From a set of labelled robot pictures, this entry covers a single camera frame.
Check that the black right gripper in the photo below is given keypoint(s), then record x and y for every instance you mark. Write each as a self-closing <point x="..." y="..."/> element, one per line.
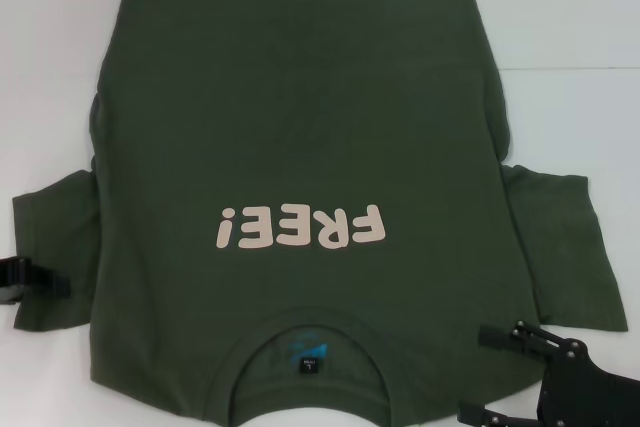
<point x="592" y="392"/>

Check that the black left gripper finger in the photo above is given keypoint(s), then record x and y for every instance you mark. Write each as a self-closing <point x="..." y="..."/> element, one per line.
<point x="35" y="277"/>
<point x="10" y="297"/>

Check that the dark green FREE t-shirt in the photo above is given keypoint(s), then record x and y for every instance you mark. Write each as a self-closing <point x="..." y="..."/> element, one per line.
<point x="310" y="122"/>

